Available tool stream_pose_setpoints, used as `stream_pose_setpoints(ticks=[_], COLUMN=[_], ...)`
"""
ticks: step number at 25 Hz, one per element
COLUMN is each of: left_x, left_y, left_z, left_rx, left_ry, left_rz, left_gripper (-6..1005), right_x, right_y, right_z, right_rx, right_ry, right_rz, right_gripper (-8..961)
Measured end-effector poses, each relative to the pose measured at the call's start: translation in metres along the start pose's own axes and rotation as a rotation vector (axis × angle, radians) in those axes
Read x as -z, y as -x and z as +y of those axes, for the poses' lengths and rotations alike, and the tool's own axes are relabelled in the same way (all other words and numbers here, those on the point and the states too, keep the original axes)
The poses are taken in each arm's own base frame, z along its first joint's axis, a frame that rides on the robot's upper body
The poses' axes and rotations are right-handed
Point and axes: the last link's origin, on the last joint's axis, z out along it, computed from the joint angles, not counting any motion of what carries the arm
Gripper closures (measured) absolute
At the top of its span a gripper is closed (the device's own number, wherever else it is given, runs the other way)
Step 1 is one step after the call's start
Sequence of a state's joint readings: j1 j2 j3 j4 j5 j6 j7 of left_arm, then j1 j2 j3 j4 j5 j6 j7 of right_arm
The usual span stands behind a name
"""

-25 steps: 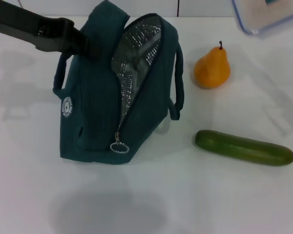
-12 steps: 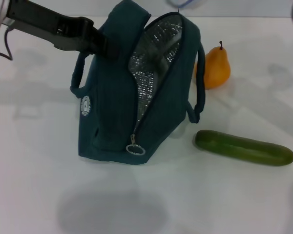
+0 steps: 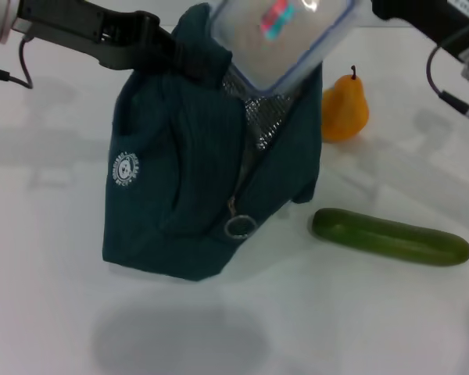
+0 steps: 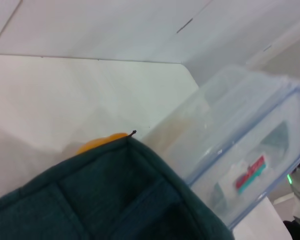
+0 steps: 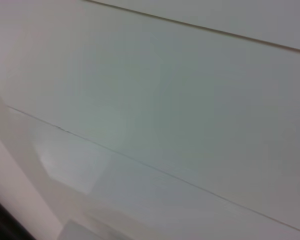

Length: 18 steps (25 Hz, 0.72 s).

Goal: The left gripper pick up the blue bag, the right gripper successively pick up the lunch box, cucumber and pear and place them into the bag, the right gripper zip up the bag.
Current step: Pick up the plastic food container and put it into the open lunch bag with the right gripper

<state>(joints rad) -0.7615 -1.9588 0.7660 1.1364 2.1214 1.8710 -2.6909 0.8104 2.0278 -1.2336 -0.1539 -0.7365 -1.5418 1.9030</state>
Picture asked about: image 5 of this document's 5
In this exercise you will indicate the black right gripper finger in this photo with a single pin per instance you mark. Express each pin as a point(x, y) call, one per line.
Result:
point(2, 220)

